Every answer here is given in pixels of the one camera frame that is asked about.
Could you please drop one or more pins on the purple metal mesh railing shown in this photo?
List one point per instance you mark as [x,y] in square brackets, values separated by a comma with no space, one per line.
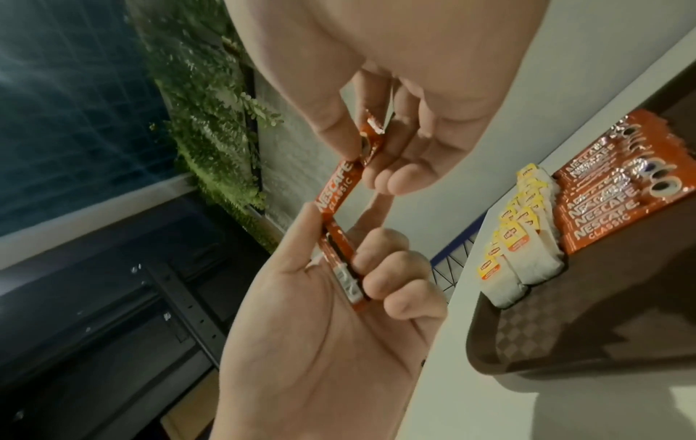
[456,253]

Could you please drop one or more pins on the row of red coffee sachets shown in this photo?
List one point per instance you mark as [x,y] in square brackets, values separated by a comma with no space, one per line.
[614,197]

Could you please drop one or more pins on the black metal rack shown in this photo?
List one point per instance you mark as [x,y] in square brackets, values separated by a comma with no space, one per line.
[108,335]

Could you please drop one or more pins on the orange Nescafe sachet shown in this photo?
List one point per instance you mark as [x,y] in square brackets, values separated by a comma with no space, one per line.
[340,189]

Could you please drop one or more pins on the white beam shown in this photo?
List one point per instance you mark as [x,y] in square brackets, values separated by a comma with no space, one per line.
[98,219]

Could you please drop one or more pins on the brown plastic tray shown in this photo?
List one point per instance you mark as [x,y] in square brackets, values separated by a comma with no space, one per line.
[598,309]

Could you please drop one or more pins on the glass building facade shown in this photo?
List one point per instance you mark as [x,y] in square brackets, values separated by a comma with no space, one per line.
[70,107]

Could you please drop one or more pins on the Nescafe sachets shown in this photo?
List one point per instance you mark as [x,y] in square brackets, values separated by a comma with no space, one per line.
[340,253]

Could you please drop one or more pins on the green plants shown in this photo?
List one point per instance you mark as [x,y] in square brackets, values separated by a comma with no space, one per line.
[212,129]

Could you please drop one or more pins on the person's left hand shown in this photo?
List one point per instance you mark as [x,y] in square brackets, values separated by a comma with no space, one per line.
[315,365]

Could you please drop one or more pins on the person's right hand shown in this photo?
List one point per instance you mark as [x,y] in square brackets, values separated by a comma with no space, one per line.
[408,56]

